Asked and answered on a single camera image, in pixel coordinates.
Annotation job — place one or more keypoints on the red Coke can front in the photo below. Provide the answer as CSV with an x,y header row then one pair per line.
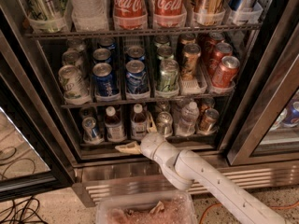
x,y
225,72

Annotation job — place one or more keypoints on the steel fridge base grille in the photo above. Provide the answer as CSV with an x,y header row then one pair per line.
x,y
95,183

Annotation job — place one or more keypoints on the blue silver can bottom shelf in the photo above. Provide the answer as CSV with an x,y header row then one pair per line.
x,y
91,131

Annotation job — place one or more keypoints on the clear water bottle top shelf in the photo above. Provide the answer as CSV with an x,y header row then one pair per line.
x,y
89,15

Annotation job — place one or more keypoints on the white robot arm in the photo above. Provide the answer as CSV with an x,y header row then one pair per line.
x,y
181,167

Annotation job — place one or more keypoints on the large Coca-Cola can right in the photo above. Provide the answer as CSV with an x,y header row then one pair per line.
x,y
168,0

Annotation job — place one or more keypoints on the brown tea bottle left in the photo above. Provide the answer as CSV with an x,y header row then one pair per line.
x,y
114,125

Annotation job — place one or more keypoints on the clear plastic bin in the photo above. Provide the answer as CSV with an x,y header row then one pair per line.
x,y
160,207

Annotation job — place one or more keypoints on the closed right fridge door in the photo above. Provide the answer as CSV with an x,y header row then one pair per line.
x,y
255,143

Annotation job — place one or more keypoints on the copper can bottom shelf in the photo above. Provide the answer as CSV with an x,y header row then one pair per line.
x,y
207,125

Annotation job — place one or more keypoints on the clear water bottle bottom shelf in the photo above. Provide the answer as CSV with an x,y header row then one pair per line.
x,y
189,114

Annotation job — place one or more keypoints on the red coke can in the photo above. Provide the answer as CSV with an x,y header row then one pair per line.
x,y
220,50
225,72

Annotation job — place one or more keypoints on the blue Pepsi can second row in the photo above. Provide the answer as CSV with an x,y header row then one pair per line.
x,y
102,56

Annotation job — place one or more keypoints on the blue Pepsi can front left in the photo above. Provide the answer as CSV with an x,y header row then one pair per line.
x,y
105,80

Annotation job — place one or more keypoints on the white green can front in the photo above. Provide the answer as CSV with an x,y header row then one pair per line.
x,y
72,81

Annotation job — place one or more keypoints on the brown tea bottle white cap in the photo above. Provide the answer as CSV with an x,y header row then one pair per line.
x,y
138,122

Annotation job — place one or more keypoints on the clear water bottle shelf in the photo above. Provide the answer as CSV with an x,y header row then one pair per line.
x,y
89,15
189,114

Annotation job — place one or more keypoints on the blue pepsi can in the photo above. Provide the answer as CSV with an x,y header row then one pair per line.
x,y
136,77
105,80

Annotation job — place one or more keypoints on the blue Pepsi can front right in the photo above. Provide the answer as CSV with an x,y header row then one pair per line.
x,y
136,77

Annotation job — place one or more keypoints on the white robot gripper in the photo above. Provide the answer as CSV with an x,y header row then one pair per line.
x,y
150,146

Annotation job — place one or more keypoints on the large Coca-Cola can left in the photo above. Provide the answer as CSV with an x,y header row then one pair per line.
x,y
128,8

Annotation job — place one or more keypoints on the open glass fridge door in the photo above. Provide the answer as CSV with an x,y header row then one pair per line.
x,y
28,163

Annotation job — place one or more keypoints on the green tall can top shelf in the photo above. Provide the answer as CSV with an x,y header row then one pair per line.
x,y
45,10

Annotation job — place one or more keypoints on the red Coke can middle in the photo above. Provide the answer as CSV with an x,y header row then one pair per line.
x,y
220,50

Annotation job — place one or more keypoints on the blue can behind right door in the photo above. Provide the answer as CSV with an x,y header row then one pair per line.
x,y
292,117

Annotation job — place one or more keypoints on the large coca-cola can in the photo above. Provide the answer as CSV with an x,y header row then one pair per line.
x,y
128,8
168,0

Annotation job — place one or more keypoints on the gold black can front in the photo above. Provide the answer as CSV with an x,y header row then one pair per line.
x,y
191,53

